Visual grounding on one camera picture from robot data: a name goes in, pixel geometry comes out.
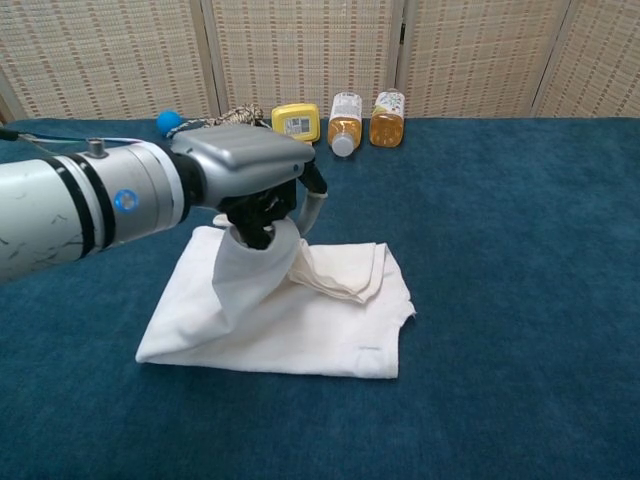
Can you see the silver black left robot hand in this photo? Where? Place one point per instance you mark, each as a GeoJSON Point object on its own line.
{"type": "Point", "coordinates": [245, 160]}

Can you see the white T-shirt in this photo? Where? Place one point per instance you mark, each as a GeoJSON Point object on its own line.
{"type": "Point", "coordinates": [310, 335]}

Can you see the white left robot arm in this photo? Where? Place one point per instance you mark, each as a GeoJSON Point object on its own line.
{"type": "Point", "coordinates": [75, 200]}

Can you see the yellow plastic box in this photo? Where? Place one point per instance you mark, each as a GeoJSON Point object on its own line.
{"type": "Point", "coordinates": [296, 122]}

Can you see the blue ball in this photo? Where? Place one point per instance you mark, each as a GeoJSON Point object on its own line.
{"type": "Point", "coordinates": [167, 121]}

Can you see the tea bottle with white label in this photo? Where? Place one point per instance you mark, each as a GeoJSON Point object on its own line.
{"type": "Point", "coordinates": [345, 127]}

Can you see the woven bamboo screen panel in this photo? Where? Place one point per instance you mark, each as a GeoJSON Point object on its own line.
{"type": "Point", "coordinates": [480, 55]}
{"type": "Point", "coordinates": [305, 50]}
{"type": "Point", "coordinates": [100, 55]}
{"type": "Point", "coordinates": [600, 60]}

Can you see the tea bottle with floral label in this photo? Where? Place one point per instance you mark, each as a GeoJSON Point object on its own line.
{"type": "Point", "coordinates": [386, 127]}

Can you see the blue carpet table cover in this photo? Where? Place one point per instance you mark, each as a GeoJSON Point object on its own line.
{"type": "Point", "coordinates": [500, 250]}

